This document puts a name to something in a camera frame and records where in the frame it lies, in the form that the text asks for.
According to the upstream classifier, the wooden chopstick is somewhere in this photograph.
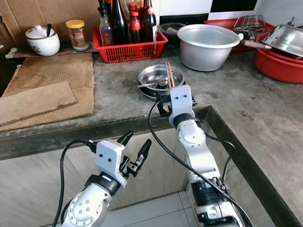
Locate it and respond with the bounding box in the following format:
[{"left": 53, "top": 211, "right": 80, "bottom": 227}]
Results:
[
  {"left": 165, "top": 62, "right": 173, "bottom": 90},
  {"left": 167, "top": 61, "right": 176, "bottom": 89}
]

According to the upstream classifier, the stainless steel plate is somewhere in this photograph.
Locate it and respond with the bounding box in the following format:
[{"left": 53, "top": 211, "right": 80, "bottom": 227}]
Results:
[{"left": 138, "top": 84, "right": 185, "bottom": 102}]

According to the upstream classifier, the steel spoon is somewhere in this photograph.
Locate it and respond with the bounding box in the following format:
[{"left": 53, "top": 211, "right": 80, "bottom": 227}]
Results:
[{"left": 138, "top": 81, "right": 167, "bottom": 89}]

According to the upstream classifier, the stainless steel bowl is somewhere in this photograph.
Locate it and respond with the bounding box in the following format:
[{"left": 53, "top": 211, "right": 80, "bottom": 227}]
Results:
[{"left": 138, "top": 65, "right": 185, "bottom": 94}]

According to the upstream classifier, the red slotted plastic basket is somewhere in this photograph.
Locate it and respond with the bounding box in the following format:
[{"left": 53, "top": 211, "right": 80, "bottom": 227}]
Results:
[{"left": 92, "top": 28, "right": 169, "bottom": 64}]

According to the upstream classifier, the large aluminium pot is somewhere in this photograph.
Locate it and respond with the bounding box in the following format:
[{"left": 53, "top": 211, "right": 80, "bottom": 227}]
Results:
[{"left": 177, "top": 24, "right": 242, "bottom": 72}]

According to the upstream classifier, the small dark bowl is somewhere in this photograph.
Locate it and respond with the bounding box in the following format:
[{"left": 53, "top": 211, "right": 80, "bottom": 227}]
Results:
[{"left": 159, "top": 22, "right": 188, "bottom": 39}]

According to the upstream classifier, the red capped sauce bottle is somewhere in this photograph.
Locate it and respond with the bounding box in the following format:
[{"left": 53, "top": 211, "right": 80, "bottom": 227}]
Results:
[{"left": 128, "top": 3, "right": 143, "bottom": 44}]

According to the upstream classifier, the dark bottle with red neck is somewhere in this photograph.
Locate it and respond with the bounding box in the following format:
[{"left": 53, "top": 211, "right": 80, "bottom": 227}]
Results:
[{"left": 141, "top": 0, "right": 157, "bottom": 43}]

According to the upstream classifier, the tall dark glass bottle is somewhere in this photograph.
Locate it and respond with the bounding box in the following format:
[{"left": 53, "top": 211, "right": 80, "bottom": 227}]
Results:
[{"left": 110, "top": 0, "right": 130, "bottom": 46}]

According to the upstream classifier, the large flat cardboard sheet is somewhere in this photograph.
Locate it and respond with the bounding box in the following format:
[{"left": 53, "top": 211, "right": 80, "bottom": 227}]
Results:
[{"left": 0, "top": 53, "right": 96, "bottom": 132}]

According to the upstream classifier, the small cardboard piece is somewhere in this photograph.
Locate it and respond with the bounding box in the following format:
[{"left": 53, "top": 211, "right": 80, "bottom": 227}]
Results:
[{"left": 0, "top": 80, "right": 78, "bottom": 126}]

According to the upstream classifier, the clear bottle with black spout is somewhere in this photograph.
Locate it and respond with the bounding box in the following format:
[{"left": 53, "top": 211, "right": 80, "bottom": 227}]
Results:
[{"left": 98, "top": 0, "right": 115, "bottom": 47}]

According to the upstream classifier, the red shallow plastic tray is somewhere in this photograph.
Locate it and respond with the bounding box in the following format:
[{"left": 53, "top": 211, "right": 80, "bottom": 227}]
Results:
[{"left": 204, "top": 18, "right": 276, "bottom": 42}]

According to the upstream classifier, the glass jar with yellow lid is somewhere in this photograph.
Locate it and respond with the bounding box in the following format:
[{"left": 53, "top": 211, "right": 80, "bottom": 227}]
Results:
[{"left": 65, "top": 19, "right": 90, "bottom": 52}]

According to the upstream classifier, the red plastic basin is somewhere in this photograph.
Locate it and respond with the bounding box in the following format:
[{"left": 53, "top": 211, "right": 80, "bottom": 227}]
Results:
[{"left": 255, "top": 31, "right": 303, "bottom": 85}]

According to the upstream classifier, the white ceramic lidded pot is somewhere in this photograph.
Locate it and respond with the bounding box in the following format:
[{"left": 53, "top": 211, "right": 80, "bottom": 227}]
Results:
[{"left": 26, "top": 25, "right": 61, "bottom": 57}]

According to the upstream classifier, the thin wooden board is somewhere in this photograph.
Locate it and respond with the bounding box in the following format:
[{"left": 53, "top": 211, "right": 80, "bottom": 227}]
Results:
[{"left": 7, "top": 44, "right": 96, "bottom": 59}]

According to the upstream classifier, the upright brown cardboard panel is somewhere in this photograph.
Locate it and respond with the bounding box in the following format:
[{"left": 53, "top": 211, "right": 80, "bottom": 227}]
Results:
[{"left": 0, "top": 0, "right": 106, "bottom": 48}]

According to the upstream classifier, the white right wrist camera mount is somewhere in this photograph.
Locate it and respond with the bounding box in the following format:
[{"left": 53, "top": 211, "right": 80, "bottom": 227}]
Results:
[{"left": 169, "top": 85, "right": 195, "bottom": 128}]

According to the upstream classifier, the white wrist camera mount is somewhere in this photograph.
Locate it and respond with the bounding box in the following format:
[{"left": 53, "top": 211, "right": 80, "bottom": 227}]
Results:
[
  {"left": 96, "top": 140, "right": 127, "bottom": 188},
  {"left": 169, "top": 85, "right": 195, "bottom": 128}
]

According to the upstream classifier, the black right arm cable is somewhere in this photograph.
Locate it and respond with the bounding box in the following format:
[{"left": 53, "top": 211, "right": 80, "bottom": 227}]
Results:
[{"left": 148, "top": 98, "right": 254, "bottom": 227}]

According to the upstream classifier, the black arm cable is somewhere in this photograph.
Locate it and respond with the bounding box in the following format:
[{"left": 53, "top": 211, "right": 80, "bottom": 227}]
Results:
[
  {"left": 148, "top": 98, "right": 254, "bottom": 227},
  {"left": 52, "top": 139, "right": 101, "bottom": 227}
]

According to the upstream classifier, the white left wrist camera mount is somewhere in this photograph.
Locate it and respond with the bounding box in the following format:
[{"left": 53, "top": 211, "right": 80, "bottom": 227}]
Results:
[{"left": 96, "top": 140, "right": 127, "bottom": 188}]

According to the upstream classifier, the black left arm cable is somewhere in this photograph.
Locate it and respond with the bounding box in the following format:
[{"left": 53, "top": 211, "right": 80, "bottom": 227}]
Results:
[{"left": 52, "top": 139, "right": 101, "bottom": 227}]

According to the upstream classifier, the wooden utensil handle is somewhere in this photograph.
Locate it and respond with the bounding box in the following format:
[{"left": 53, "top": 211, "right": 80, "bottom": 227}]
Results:
[{"left": 241, "top": 39, "right": 273, "bottom": 51}]

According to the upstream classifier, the metal wire grill rack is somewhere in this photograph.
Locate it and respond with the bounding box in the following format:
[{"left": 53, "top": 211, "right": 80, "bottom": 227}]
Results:
[{"left": 232, "top": 15, "right": 267, "bottom": 35}]

